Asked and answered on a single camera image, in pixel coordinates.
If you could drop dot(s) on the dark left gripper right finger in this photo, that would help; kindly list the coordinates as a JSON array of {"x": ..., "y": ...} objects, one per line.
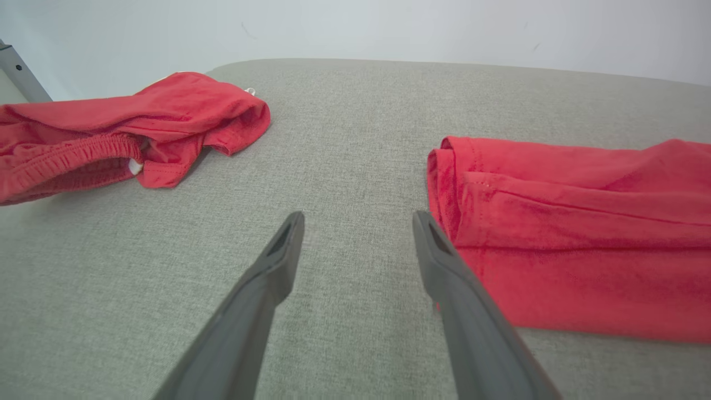
[{"x": 472, "y": 328}]

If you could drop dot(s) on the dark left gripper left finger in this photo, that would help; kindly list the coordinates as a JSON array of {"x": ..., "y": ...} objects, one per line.
[{"x": 244, "y": 322}]

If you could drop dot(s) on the red white printed jersey shirt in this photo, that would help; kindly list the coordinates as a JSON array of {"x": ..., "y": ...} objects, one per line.
[{"x": 583, "y": 250}]

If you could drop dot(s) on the red shorts with white stripes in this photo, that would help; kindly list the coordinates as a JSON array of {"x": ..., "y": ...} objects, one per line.
[{"x": 166, "y": 105}]

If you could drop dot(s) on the grey fabric sofa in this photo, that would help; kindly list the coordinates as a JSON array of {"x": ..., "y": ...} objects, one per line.
[{"x": 344, "y": 139}]

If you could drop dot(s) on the grey metal frame bar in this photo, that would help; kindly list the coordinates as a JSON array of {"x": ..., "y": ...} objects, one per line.
[{"x": 22, "y": 75}]

